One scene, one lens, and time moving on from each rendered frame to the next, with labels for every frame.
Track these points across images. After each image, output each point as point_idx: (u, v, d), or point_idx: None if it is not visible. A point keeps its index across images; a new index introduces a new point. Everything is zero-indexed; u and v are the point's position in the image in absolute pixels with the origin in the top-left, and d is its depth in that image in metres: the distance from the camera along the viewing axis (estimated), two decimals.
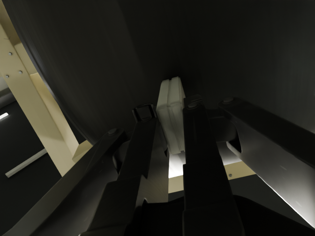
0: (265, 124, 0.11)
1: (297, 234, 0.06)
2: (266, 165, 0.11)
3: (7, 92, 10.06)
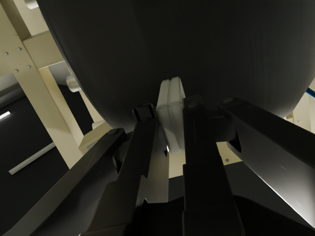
0: (265, 124, 0.11)
1: (297, 234, 0.06)
2: (266, 165, 0.11)
3: (9, 92, 10.13)
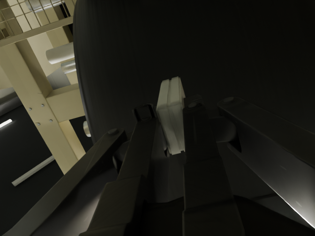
0: (265, 124, 0.11)
1: (297, 234, 0.06)
2: (266, 165, 0.11)
3: (11, 99, 10.18)
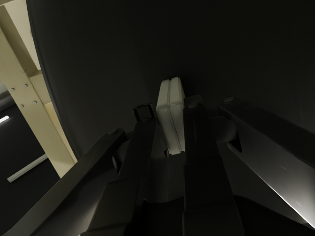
0: (265, 124, 0.11)
1: (297, 234, 0.06)
2: (266, 165, 0.11)
3: (8, 95, 10.09)
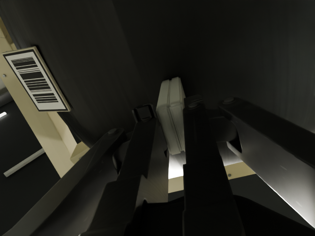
0: (265, 124, 0.11)
1: (297, 234, 0.06)
2: (266, 165, 0.11)
3: (5, 92, 10.02)
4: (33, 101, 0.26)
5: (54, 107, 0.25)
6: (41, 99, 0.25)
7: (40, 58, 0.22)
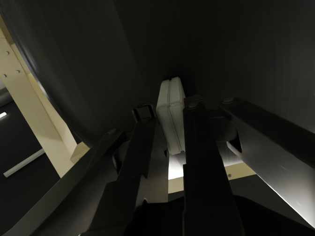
0: (265, 124, 0.11)
1: (297, 234, 0.06)
2: (266, 165, 0.11)
3: (5, 92, 10.02)
4: None
5: None
6: None
7: None
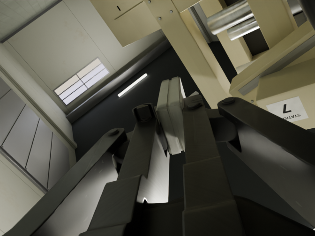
0: (265, 124, 0.11)
1: (297, 234, 0.06)
2: (266, 165, 0.11)
3: (144, 55, 11.09)
4: None
5: None
6: None
7: None
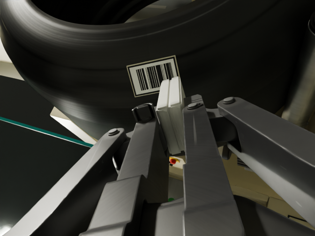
0: (265, 124, 0.11)
1: (297, 234, 0.06)
2: (266, 165, 0.11)
3: None
4: (136, 66, 0.34)
5: (135, 84, 0.35)
6: (140, 76, 0.34)
7: None
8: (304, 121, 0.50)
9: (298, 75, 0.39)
